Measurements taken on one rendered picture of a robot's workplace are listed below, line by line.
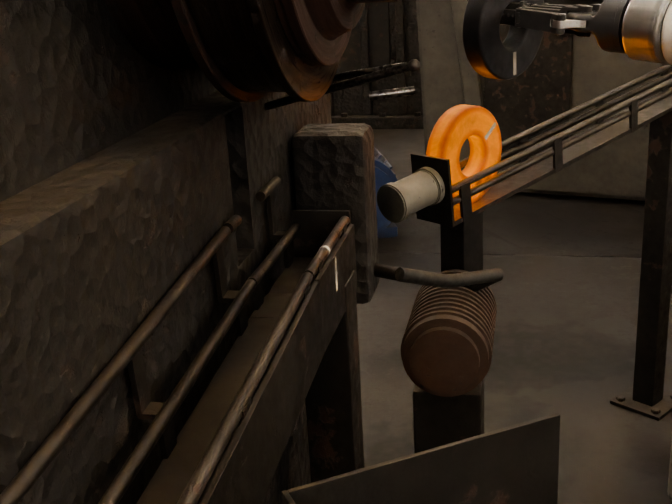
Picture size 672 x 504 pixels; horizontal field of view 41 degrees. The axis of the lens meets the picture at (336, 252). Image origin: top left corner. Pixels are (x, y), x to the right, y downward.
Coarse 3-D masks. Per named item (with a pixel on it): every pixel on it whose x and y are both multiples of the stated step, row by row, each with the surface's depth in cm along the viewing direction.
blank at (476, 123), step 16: (448, 112) 138; (464, 112) 137; (480, 112) 140; (448, 128) 135; (464, 128) 138; (480, 128) 140; (496, 128) 143; (432, 144) 136; (448, 144) 136; (480, 144) 143; (496, 144) 144; (480, 160) 143; (496, 160) 145; (464, 176) 140; (480, 192) 144
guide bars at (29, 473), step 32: (224, 224) 93; (288, 256) 110; (224, 288) 92; (256, 288) 97; (160, 320) 75; (224, 320) 86; (128, 352) 70; (96, 384) 66; (192, 384) 77; (160, 416) 72; (160, 448) 74; (32, 480) 56; (128, 480) 65
